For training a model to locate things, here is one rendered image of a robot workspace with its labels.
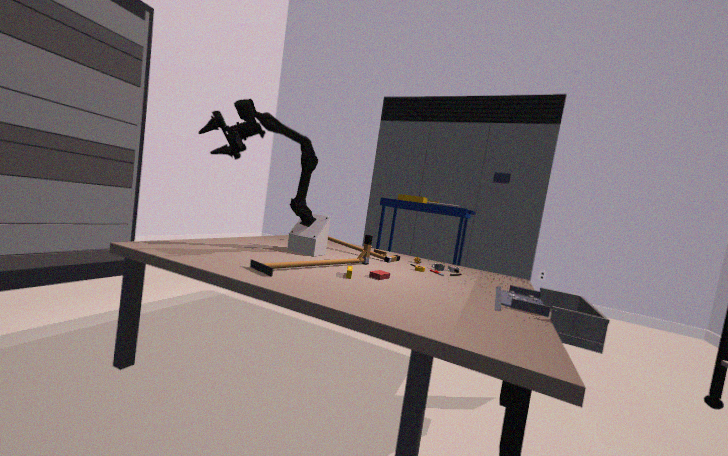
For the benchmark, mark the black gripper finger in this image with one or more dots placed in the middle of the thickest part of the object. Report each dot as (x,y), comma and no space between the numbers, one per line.
(222,150)
(209,126)

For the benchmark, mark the orange long pole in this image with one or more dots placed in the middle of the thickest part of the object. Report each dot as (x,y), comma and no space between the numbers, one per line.
(363,258)

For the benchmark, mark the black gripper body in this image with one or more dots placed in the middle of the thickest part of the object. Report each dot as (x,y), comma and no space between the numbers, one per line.
(219,120)

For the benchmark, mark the red square tile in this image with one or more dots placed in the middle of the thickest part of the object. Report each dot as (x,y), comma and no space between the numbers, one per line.
(379,274)

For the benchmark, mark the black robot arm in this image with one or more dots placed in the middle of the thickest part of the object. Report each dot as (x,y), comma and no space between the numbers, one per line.
(309,161)

